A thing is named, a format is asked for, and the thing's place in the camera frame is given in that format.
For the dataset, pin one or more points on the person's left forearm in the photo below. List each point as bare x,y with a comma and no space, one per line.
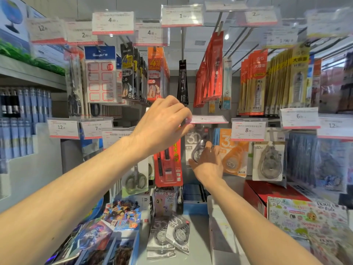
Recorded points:
55,212

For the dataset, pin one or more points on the white printed sticker box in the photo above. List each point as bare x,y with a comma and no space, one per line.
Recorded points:
297,218

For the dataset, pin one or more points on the row of red slim packs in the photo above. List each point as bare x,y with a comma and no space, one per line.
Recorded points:
212,68

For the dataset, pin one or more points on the row of black ink packs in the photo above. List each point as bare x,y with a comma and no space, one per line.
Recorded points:
182,82

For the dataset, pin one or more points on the row of black pen packs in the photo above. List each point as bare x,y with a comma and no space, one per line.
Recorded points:
347,91

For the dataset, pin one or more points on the purple card pack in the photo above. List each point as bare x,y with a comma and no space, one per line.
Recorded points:
93,234

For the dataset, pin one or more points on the small white boxes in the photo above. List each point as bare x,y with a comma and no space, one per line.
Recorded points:
143,206

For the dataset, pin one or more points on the black holographic card holder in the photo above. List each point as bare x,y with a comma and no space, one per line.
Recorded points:
63,253

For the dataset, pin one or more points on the blue correction tape pack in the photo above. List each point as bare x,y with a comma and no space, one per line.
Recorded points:
216,140

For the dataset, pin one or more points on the row of blue-topped packs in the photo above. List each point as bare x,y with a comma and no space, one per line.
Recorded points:
310,80

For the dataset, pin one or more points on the stack of printed sticker bags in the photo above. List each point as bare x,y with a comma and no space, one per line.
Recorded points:
331,245

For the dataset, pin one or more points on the stack of blue flat packs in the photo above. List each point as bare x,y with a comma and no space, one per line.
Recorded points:
193,193

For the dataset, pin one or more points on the white slim pack blue label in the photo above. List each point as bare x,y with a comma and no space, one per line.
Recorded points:
226,85

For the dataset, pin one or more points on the person's right forearm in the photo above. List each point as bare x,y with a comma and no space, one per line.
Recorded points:
248,231

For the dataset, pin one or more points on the white label sticker pack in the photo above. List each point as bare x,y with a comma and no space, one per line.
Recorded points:
100,80

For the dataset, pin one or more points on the blue cartoon card box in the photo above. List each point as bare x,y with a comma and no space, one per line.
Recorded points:
121,215

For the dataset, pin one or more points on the blue white globe boxes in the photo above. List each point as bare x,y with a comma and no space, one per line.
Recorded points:
13,22

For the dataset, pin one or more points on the green card scissors pack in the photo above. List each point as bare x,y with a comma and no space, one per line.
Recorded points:
135,179

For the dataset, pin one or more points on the person's left hand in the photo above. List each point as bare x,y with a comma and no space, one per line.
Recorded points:
160,126

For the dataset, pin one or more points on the red cardboard box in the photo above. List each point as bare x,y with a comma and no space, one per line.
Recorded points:
264,193

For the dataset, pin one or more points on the stack of red pen packs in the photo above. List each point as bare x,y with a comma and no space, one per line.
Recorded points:
168,168

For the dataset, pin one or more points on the rack of assorted pens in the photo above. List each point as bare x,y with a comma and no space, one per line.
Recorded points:
24,113

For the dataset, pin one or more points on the person's right hand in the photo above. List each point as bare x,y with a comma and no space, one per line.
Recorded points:
209,168

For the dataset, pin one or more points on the row of black yellow packs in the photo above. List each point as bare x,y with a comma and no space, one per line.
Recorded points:
128,80

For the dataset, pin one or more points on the orange correction tape pack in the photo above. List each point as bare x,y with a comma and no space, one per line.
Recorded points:
234,162

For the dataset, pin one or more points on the blue card tray box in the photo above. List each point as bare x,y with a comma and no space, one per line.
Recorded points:
121,251

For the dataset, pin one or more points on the row of orange-topped packs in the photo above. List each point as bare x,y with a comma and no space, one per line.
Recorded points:
316,80

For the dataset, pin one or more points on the small patterned box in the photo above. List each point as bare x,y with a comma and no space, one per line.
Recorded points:
165,201

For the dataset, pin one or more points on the open white cardboard box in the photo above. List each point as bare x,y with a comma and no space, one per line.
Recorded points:
220,231

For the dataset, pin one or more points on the row of clear sticker bags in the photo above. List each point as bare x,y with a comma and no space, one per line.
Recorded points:
317,160

